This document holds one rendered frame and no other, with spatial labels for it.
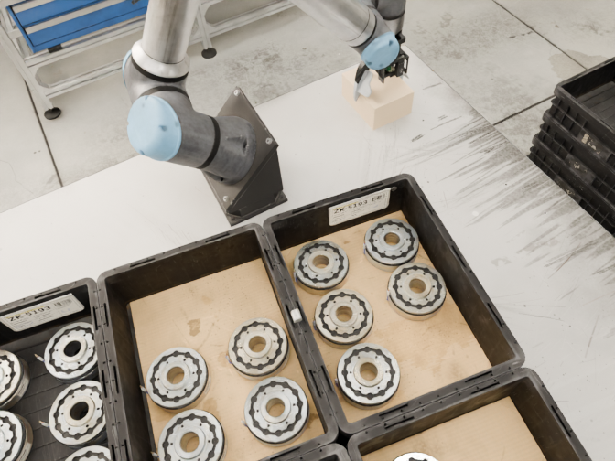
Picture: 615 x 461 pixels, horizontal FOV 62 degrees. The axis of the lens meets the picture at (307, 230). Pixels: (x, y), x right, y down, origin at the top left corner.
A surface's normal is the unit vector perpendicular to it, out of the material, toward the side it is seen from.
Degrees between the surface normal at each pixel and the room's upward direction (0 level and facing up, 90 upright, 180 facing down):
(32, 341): 0
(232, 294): 0
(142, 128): 46
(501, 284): 0
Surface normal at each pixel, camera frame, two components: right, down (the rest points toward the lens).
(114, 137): -0.06, -0.55
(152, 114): -0.61, 0.00
